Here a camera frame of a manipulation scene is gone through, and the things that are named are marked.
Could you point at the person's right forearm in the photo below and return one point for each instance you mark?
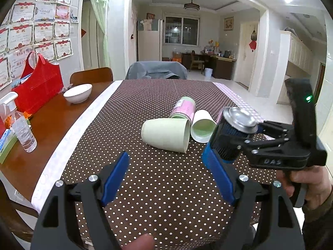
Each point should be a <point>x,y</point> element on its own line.
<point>321,229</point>

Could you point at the white refrigerator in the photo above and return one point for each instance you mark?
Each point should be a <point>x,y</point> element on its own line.
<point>148,44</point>

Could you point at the pale green cup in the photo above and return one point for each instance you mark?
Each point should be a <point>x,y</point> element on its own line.
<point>166,135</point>

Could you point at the person's left hand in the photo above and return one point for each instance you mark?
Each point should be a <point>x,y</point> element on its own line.
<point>140,242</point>

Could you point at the wooden desk chair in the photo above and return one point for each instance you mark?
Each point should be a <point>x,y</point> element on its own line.
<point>197,62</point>

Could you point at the white cabinet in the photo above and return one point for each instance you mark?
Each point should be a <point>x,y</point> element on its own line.
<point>296,54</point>

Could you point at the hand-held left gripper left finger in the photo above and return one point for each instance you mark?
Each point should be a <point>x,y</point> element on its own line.
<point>116,176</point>

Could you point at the white door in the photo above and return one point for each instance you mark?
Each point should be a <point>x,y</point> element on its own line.
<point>245,57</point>

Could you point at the cardboard box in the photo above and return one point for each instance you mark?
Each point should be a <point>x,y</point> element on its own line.
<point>177,56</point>

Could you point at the framed wall picture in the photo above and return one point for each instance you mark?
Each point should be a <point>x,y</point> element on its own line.
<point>228,23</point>

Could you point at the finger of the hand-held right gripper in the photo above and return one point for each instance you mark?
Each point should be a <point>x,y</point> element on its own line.
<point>276,129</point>
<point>225,145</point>

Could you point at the pale green curtain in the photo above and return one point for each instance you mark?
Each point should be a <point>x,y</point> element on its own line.
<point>100,18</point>

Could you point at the dark wooden desk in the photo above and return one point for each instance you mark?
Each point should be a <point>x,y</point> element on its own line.
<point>221,66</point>

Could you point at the grey covered chair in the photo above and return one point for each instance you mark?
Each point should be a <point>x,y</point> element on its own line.
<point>156,69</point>

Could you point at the person's right hand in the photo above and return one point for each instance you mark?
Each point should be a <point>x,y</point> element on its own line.
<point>316,181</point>

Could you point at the ceiling lamp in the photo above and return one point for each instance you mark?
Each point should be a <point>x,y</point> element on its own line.
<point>191,5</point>

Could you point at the white cup with green inside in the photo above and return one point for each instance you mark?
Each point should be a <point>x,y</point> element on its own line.
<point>203,130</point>

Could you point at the white waste bin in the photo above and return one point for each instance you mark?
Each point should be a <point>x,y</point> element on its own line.
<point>208,73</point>

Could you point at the clear plastic water bottle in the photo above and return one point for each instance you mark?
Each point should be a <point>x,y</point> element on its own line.
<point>24,135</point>

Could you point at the pink and green printed cup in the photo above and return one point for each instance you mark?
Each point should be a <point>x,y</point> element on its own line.
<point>183,108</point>

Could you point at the red bag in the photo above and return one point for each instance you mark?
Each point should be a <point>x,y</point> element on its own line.
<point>39,83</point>

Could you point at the white bowl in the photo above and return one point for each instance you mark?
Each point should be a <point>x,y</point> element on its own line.
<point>78,92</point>

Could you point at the wall of award certificates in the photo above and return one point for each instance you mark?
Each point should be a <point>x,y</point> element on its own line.
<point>31,26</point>

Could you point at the green and blue tissue box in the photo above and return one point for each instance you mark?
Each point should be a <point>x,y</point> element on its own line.
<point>6,145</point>

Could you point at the wooden table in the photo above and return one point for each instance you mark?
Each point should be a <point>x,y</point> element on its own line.
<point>52,127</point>

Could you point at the brown polka dot tablecloth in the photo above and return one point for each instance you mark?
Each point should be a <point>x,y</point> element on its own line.
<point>156,187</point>

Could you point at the window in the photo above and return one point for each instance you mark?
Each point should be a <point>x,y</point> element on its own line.
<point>182,30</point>

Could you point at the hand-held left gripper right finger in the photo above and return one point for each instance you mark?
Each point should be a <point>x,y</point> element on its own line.
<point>218,175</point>

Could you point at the red hanging ornament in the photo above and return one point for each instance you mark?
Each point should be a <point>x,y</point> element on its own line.
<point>252,43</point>

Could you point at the white spray bottle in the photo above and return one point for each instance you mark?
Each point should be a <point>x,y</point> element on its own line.
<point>6,109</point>

